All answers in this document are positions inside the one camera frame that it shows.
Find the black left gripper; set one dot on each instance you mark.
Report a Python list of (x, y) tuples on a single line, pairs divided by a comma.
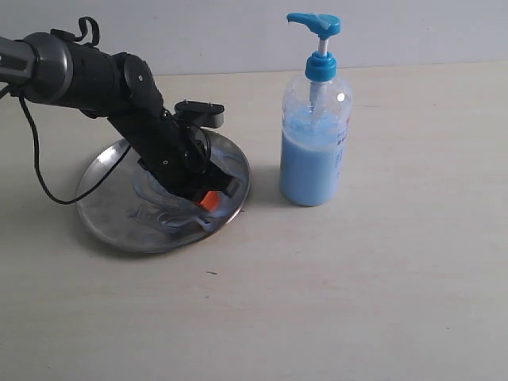
[(178, 155)]

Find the clear pump bottle blue lotion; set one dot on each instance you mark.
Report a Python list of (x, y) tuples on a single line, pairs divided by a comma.
[(316, 109)]

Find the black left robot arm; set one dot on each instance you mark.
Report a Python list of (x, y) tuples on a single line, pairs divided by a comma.
[(51, 69)]

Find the round steel plate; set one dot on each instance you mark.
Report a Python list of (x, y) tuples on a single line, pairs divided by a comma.
[(104, 211)]

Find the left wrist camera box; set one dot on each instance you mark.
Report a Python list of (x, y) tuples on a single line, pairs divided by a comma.
[(202, 114)]

